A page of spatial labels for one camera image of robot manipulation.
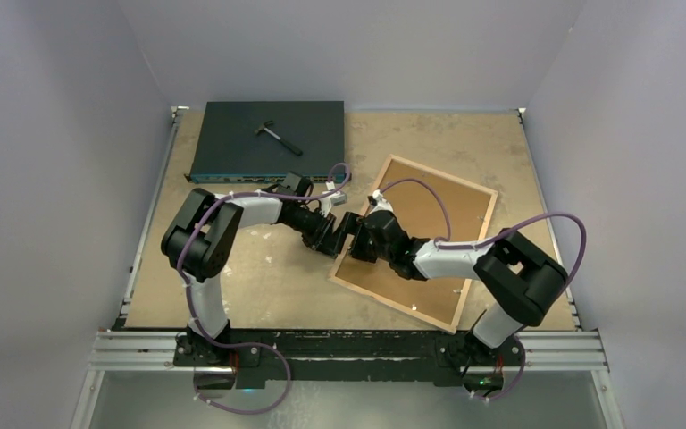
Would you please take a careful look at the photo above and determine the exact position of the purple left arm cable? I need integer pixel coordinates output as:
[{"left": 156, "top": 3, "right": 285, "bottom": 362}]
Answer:
[{"left": 176, "top": 163, "right": 353, "bottom": 416}]

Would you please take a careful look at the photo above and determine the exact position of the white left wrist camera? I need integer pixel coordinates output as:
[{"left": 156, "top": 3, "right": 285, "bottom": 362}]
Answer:
[{"left": 321, "top": 181, "right": 347, "bottom": 207}]

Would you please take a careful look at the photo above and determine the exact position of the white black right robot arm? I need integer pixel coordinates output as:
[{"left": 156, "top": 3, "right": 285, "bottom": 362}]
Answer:
[{"left": 360, "top": 210, "right": 569, "bottom": 364}]

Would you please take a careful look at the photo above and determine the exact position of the black hammer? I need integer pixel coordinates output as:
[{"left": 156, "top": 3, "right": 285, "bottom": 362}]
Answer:
[{"left": 254, "top": 120, "right": 304, "bottom": 156}]

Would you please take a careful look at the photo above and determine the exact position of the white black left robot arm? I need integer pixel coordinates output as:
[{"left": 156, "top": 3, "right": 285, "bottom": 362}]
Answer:
[{"left": 161, "top": 172, "right": 361, "bottom": 366}]

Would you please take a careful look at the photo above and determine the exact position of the white wooden picture frame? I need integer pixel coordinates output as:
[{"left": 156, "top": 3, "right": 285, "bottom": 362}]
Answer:
[{"left": 327, "top": 154, "right": 499, "bottom": 335}]

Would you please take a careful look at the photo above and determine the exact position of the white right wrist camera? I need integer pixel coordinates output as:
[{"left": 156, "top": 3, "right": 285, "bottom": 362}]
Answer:
[{"left": 366, "top": 189, "right": 393, "bottom": 216}]

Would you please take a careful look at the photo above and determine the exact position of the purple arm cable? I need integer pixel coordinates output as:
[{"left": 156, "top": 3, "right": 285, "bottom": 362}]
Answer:
[
  {"left": 176, "top": 163, "right": 353, "bottom": 416},
  {"left": 369, "top": 178, "right": 588, "bottom": 404}
]

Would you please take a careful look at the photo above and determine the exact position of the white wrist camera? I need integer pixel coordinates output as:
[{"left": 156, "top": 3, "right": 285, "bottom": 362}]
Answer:
[
  {"left": 366, "top": 189, "right": 393, "bottom": 216},
  {"left": 321, "top": 181, "right": 347, "bottom": 207}
]

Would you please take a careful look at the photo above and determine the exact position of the dark network switch box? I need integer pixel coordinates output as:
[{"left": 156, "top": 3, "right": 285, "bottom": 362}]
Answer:
[{"left": 185, "top": 101, "right": 346, "bottom": 184}]

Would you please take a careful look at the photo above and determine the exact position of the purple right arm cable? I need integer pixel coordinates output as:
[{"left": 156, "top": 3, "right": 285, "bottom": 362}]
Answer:
[{"left": 369, "top": 178, "right": 588, "bottom": 404}]

